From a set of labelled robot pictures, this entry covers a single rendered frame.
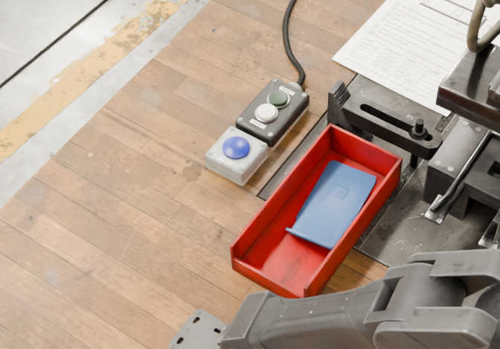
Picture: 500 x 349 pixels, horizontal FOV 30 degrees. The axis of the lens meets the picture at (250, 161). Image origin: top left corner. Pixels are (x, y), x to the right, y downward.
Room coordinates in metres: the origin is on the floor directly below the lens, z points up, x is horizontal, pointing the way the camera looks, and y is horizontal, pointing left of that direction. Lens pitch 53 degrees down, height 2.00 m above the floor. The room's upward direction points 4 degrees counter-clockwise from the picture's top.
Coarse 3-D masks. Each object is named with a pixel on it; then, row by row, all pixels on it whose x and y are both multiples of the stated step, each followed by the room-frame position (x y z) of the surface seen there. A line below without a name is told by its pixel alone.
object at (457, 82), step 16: (496, 48) 0.81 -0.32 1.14; (464, 64) 0.78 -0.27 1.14; (480, 64) 0.78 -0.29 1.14; (496, 64) 0.78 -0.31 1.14; (448, 80) 0.76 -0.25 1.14; (464, 80) 0.76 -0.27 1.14; (480, 80) 0.75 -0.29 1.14; (496, 80) 0.72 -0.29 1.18; (448, 96) 0.74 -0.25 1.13; (464, 96) 0.73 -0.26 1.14; (480, 96) 0.73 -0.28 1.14; (496, 96) 0.70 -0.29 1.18; (464, 112) 0.73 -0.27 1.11; (480, 112) 0.72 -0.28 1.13; (496, 112) 0.70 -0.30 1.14; (496, 128) 0.70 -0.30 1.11
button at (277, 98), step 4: (272, 92) 0.94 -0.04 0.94; (276, 92) 0.94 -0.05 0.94; (280, 92) 0.94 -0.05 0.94; (284, 92) 0.94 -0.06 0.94; (272, 96) 0.93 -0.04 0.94; (276, 96) 0.93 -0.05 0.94; (280, 96) 0.93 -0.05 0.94; (284, 96) 0.93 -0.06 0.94; (272, 100) 0.92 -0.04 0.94; (276, 100) 0.92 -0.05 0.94; (280, 100) 0.92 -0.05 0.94; (284, 100) 0.92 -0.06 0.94; (272, 104) 0.92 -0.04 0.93; (276, 104) 0.92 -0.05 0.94; (280, 104) 0.91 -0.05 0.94; (284, 104) 0.92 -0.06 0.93
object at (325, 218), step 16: (336, 176) 0.79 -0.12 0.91; (352, 176) 0.79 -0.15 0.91; (368, 176) 0.79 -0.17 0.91; (320, 192) 0.77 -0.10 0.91; (352, 192) 0.76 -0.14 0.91; (304, 208) 0.74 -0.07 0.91; (320, 208) 0.74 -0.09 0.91; (336, 208) 0.74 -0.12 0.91; (352, 208) 0.74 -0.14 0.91; (304, 224) 0.72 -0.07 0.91; (320, 224) 0.71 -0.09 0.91; (336, 224) 0.71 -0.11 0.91; (320, 240) 0.69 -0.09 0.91; (336, 240) 0.69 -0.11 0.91
